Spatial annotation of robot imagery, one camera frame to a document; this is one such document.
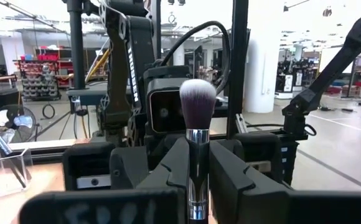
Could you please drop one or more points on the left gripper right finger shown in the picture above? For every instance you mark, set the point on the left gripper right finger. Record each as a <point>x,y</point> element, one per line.
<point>239,193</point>

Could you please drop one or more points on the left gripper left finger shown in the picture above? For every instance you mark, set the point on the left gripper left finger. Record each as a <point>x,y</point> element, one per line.
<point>177,174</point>

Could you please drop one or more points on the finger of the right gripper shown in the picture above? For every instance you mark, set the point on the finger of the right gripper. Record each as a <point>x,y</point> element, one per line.
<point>227,147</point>
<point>127,168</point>

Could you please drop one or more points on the large white-tipped makeup brush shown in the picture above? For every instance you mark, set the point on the large white-tipped makeup brush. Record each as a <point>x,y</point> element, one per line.
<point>197,105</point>

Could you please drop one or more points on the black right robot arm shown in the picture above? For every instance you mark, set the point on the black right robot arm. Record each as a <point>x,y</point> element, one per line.
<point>140,46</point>

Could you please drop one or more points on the clear acrylic container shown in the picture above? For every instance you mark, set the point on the clear acrylic container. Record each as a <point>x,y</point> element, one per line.
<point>28,168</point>

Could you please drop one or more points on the wide white column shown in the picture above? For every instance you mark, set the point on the wide white column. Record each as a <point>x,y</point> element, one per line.
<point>261,77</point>

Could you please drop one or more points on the black floor fan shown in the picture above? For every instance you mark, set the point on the black floor fan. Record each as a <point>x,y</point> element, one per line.
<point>12,124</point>

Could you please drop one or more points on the white black machine station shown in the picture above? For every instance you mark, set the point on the white black machine station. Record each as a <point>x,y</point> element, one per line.
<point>287,84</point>

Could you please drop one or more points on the red bin storage rack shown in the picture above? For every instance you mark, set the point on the red bin storage rack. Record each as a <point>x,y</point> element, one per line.
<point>40,81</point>

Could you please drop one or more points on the grey cart with black pole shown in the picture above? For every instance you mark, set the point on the grey cart with black pole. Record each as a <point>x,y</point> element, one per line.
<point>76,46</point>

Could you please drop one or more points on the narrow white column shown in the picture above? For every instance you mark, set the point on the narrow white column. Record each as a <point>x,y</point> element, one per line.
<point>12,56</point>

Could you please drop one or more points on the whiteboard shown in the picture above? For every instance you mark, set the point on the whiteboard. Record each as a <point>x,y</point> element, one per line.
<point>333,60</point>

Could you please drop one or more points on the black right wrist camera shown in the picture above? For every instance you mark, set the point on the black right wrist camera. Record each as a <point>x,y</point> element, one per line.
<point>163,109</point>

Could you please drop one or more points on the black aluminium table frame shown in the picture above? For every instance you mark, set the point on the black aluminium table frame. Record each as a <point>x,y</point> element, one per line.
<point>239,62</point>

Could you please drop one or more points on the black diagonal frame strut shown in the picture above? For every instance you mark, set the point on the black diagonal frame strut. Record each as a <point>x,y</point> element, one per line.
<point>330,71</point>

